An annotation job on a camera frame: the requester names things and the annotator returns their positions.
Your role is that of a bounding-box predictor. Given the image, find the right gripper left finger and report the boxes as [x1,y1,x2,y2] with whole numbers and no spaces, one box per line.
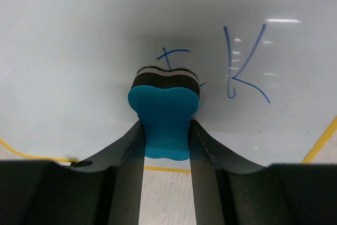
[1,122,145,224]

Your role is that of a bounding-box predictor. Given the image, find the yellow framed whiteboard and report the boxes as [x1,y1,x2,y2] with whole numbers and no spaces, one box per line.
[1,0,336,165]

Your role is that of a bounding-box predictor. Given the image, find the blue whiteboard eraser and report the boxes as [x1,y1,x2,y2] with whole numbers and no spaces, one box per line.
[128,66,200,161]

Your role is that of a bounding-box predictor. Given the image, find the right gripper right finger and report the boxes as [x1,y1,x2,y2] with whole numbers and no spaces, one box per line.
[190,120,336,224]

